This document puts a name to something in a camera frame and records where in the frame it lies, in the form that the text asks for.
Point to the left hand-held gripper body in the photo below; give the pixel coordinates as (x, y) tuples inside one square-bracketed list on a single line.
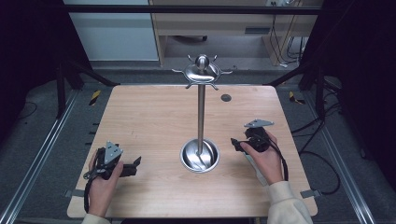
[(111, 153)]

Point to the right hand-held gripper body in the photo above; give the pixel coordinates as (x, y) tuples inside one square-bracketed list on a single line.
[(258, 137)]

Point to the person's right hand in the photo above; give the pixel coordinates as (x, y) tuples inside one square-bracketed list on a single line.
[(269, 163)]

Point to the person's left hand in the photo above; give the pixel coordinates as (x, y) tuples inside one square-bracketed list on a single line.
[(101, 193)]

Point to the dark round table grommet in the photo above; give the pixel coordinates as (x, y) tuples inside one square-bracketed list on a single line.
[(226, 98)]

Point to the stainless steel hook stand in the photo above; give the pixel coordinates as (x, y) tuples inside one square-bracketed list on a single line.
[(201, 109)]

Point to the black metal stand leg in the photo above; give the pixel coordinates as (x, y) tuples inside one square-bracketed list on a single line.
[(60, 90), (319, 90)]

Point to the white cabinet panel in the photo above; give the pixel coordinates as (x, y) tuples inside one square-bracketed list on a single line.
[(115, 37)]

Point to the light wooden desk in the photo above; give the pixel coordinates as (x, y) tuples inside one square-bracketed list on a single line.
[(218, 23)]

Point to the black curtain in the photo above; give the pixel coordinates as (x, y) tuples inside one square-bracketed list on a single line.
[(31, 46), (364, 77)]

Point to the grey table edge bracket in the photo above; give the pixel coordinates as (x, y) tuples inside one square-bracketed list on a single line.
[(74, 193), (310, 193)]

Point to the aluminium floor rail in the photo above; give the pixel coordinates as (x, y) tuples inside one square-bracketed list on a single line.
[(40, 155), (339, 155)]

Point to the black horizontal frame bar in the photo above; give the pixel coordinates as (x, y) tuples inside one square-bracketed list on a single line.
[(186, 9)]

